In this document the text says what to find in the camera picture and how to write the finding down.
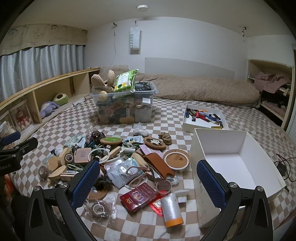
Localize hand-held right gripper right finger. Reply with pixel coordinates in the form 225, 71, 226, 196
196, 160, 274, 241

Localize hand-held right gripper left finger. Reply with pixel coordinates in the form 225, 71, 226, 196
23, 159, 100, 241

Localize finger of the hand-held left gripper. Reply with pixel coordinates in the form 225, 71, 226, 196
8, 137, 38, 160
0, 132, 21, 147

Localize white cardboard shoe box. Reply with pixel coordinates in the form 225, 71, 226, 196
190, 128, 288, 229

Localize white plastic ring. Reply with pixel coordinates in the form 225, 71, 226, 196
91, 148, 110, 164

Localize brown leather sleeve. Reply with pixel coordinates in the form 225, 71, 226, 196
143, 153, 176, 179

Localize dark printed cork coaster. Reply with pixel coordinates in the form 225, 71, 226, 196
87, 183, 109, 202

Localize framed doll picture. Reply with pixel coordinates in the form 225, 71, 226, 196
9, 100, 34, 131

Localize pink rectangular block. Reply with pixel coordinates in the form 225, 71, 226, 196
75, 148, 92, 164

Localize oval wooden paddle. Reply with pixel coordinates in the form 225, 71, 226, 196
48, 165, 70, 181

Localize white round disc packet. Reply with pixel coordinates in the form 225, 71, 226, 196
162, 149, 191, 171

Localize small brown tape roll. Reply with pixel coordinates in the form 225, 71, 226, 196
38, 166, 50, 181

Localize silver face mask packet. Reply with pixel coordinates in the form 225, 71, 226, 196
105, 158, 137, 189

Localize brown tape roll in bag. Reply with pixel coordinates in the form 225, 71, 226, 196
84, 197, 116, 223

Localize purple plush toy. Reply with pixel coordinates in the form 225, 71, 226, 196
40, 101, 60, 118

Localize teal patterned pouch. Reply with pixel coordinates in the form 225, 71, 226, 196
66, 135, 84, 149

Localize white film roll orange cap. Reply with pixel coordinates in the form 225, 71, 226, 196
160, 188, 191, 228

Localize green cartoon cork coaster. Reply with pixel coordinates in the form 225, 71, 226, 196
100, 137, 122, 145

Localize white plug adapter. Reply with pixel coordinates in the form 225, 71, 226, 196
120, 147, 137, 156

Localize clear tape roll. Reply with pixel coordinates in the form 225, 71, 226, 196
155, 179, 173, 195

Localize red cardboard box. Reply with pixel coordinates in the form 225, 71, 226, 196
120, 182, 159, 212

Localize red foil packet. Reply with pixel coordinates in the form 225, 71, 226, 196
148, 196, 167, 217

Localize green round plush toy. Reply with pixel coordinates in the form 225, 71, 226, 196
53, 92, 69, 103

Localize wooden bedside shelf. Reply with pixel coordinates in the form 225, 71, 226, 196
0, 67, 101, 144

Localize white shallow box lid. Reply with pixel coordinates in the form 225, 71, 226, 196
182, 104, 230, 133

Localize blue white snack packet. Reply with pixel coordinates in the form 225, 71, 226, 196
122, 136, 144, 145

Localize panda cork coaster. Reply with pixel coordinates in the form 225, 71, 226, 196
143, 137, 166, 149

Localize pile of colourful lighters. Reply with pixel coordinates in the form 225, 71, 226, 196
184, 108, 223, 129

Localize purple card packet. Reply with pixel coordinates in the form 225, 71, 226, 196
140, 144, 160, 156

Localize white socks bundle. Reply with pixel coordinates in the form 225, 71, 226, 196
133, 124, 149, 137

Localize grey curtain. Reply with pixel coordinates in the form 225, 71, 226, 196
0, 44, 85, 102

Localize checked bed sheet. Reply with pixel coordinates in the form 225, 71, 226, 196
9, 96, 296, 241

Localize clear plastic storage bin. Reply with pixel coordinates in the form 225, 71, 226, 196
90, 81, 158, 126

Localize beige quilt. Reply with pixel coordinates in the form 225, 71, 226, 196
99, 65, 260, 109

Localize beige printed valance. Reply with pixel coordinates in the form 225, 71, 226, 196
0, 23, 88, 56

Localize green wipes packet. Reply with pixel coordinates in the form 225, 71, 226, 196
112, 69, 139, 93

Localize pink folded clothes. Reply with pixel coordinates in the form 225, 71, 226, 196
254, 72, 292, 92

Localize white headboard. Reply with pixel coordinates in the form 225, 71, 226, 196
145, 57, 235, 80

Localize wooden wardrobe shelf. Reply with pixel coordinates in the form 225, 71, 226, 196
246, 59, 295, 127

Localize white hanging paper bag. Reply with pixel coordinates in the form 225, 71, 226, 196
129, 26, 141, 50

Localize pink glasses frame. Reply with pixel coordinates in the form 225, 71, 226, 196
125, 166, 153, 188

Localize knotted jute rope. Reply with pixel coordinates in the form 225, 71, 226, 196
158, 132, 172, 145

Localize black charger with cable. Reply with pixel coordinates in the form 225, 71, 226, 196
275, 158, 296, 181

